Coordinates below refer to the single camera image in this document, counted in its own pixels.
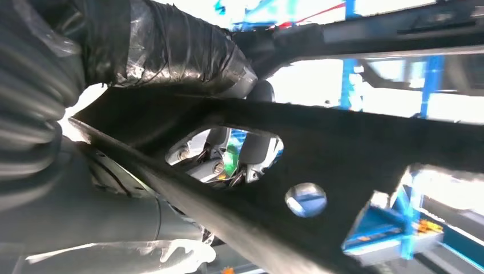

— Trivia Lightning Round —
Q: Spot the large blue metal shelf rack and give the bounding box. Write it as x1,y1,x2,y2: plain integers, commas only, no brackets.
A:
213,0,484,274

